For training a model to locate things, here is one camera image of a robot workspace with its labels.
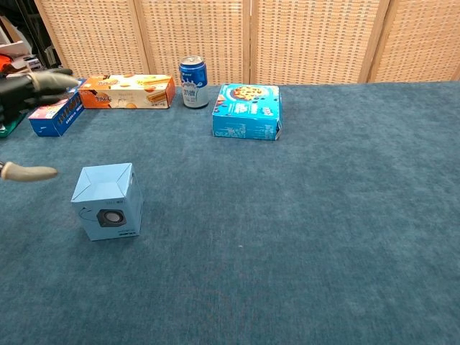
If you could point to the green white bag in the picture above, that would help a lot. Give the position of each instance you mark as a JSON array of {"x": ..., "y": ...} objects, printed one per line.
[{"x": 10, "y": 128}]

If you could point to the orange black item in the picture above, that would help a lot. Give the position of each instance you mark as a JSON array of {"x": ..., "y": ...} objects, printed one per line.
[{"x": 5, "y": 62}]

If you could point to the blue sandwich cookie box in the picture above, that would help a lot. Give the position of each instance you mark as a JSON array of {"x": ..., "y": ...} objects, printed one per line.
[{"x": 54, "y": 118}]

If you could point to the orange wafer biscuit box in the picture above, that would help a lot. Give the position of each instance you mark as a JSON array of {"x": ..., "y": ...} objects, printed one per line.
[{"x": 133, "y": 93}]

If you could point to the white cardboard box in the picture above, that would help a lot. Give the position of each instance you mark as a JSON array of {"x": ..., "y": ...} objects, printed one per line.
[{"x": 12, "y": 48}]

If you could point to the blue white milk can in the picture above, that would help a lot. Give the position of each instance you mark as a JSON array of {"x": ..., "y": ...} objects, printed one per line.
[{"x": 194, "y": 84}]

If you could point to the small light blue speaker box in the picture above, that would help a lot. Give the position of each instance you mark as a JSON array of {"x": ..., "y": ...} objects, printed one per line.
[{"x": 108, "y": 201}]

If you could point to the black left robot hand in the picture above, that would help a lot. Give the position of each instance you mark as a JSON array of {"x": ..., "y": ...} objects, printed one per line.
[{"x": 18, "y": 93}]

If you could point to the cyan chocolate chip cookie box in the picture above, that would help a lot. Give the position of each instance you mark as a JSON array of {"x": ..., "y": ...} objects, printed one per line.
[{"x": 246, "y": 111}]

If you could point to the small white blue carton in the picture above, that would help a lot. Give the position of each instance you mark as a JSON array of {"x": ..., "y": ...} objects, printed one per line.
[{"x": 33, "y": 63}]

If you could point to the blue table cloth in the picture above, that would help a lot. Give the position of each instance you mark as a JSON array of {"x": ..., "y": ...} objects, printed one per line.
[{"x": 251, "y": 233}]

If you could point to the wooden rattan screen panel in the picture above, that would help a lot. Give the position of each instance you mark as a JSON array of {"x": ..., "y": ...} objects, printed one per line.
[
  {"x": 97, "y": 36},
  {"x": 312, "y": 39},
  {"x": 420, "y": 39},
  {"x": 194, "y": 28}
]

